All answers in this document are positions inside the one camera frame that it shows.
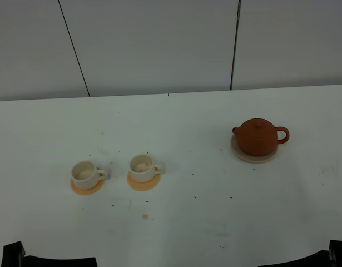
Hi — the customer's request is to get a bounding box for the brown clay teapot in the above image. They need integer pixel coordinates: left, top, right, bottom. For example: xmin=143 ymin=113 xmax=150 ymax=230
xmin=232 ymin=118 xmax=290 ymax=156

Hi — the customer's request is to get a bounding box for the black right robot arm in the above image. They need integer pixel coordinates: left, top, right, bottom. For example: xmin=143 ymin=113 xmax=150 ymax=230
xmin=265 ymin=240 xmax=342 ymax=267

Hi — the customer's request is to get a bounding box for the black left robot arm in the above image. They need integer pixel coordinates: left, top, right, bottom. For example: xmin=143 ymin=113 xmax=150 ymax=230
xmin=1 ymin=241 xmax=97 ymax=267

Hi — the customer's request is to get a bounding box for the beige round teapot coaster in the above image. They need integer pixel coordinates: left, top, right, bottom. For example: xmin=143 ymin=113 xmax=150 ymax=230
xmin=230 ymin=135 xmax=278 ymax=164

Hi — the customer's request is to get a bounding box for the right white teacup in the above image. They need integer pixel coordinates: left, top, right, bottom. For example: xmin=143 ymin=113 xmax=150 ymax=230
xmin=129 ymin=154 xmax=163 ymax=183

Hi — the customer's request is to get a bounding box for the white teacup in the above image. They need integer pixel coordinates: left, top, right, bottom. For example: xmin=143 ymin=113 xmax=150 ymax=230
xmin=129 ymin=154 xmax=163 ymax=183
xmin=71 ymin=160 xmax=107 ymax=181

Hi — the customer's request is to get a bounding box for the right orange saucer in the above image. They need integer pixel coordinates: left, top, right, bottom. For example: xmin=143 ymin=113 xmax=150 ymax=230
xmin=127 ymin=172 xmax=161 ymax=191

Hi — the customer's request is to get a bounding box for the orange saucer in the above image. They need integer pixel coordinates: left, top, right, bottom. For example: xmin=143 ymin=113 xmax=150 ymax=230
xmin=127 ymin=172 xmax=161 ymax=191
xmin=70 ymin=179 xmax=105 ymax=195

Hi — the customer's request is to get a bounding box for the left white teacup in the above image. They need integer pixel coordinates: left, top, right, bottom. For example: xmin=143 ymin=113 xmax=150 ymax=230
xmin=71 ymin=160 xmax=107 ymax=181

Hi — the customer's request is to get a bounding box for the left orange saucer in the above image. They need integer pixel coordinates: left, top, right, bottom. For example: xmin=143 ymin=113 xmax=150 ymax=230
xmin=70 ymin=179 xmax=105 ymax=195

